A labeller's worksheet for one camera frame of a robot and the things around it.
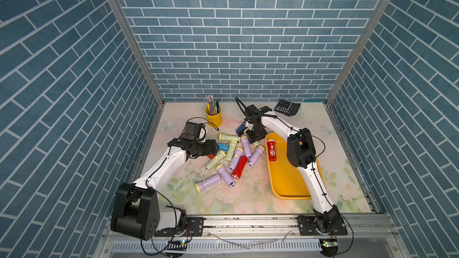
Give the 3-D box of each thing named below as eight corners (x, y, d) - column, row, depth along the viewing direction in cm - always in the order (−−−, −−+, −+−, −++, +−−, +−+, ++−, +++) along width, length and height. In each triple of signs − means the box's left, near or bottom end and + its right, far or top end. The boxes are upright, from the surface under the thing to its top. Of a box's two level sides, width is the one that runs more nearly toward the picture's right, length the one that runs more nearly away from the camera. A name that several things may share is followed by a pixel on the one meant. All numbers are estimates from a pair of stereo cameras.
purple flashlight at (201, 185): (198, 193, 84) (197, 190, 81) (195, 187, 86) (194, 184, 83) (221, 180, 88) (221, 177, 85) (218, 174, 90) (218, 171, 87)
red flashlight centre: (231, 177, 89) (231, 175, 87) (241, 156, 97) (241, 154, 95) (238, 180, 88) (238, 178, 86) (248, 159, 96) (248, 157, 94)
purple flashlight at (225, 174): (231, 189, 85) (230, 186, 83) (216, 169, 92) (216, 166, 89) (236, 184, 87) (236, 182, 84) (222, 165, 93) (221, 162, 90)
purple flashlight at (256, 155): (246, 163, 94) (247, 160, 91) (257, 147, 100) (258, 144, 97) (253, 167, 92) (253, 164, 89) (264, 150, 99) (264, 147, 96)
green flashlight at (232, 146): (222, 160, 94) (222, 158, 92) (230, 140, 102) (230, 138, 100) (229, 162, 93) (229, 160, 92) (237, 142, 101) (237, 140, 100)
